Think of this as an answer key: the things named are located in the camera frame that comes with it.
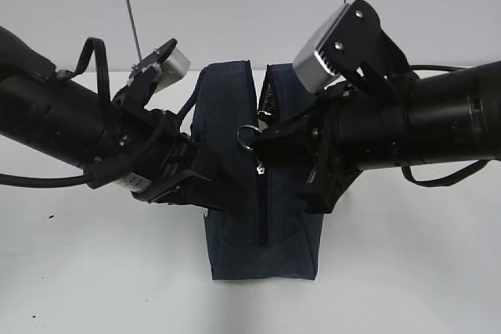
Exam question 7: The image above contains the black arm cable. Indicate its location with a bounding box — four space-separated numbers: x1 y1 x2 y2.
401 160 490 187
0 37 165 190

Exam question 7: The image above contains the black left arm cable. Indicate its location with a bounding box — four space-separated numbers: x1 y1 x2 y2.
0 37 165 190

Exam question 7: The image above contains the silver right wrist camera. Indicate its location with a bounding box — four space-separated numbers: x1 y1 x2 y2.
293 0 383 93

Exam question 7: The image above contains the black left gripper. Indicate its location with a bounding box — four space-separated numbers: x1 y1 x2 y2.
85 109 248 217

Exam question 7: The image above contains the navy blue lunch bag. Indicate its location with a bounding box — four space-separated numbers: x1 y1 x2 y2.
180 60 323 281

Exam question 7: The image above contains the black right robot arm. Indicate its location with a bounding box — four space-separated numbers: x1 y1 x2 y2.
251 62 500 214

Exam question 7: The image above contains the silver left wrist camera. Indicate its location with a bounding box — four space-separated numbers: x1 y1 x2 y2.
127 38 191 95

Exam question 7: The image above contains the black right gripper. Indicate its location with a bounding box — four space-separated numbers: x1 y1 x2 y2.
252 84 405 214

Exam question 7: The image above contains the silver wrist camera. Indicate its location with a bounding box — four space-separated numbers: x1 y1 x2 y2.
293 0 383 93
127 38 191 95

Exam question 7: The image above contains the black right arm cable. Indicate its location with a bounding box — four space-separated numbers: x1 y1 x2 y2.
401 160 490 187

